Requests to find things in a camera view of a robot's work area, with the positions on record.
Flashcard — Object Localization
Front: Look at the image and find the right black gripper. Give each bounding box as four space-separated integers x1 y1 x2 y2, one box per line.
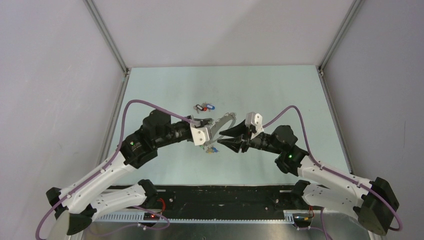
217 119 282 155

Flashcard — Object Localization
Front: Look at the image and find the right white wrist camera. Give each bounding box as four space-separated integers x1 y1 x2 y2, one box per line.
245 112 264 140

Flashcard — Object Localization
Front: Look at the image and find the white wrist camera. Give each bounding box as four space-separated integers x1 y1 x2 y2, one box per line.
190 124 212 146
245 112 264 140

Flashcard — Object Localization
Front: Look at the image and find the pile of removed keys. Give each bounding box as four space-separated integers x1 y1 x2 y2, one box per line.
193 102 216 114

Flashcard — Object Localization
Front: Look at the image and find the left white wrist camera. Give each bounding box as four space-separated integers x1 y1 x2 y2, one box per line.
190 124 212 146

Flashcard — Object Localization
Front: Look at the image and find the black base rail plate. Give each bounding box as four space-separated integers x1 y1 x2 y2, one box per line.
125 184 335 221

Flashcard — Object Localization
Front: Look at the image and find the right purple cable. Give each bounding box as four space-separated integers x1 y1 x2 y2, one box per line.
262 105 404 232

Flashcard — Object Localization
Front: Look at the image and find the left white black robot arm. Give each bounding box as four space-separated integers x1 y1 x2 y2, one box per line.
46 109 210 236

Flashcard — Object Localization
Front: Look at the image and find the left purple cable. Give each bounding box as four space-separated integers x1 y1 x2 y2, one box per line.
35 99 202 240

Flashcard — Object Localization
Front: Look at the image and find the white slotted cable duct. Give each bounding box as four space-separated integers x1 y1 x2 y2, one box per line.
95 211 294 224

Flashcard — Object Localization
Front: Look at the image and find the purple cable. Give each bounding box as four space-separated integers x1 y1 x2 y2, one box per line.
262 105 404 232
35 99 202 240

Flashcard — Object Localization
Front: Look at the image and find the large grey keyring with keys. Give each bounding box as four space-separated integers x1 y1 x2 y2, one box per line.
201 112 238 155

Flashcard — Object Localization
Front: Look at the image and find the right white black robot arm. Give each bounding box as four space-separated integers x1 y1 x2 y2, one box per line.
218 122 400 236

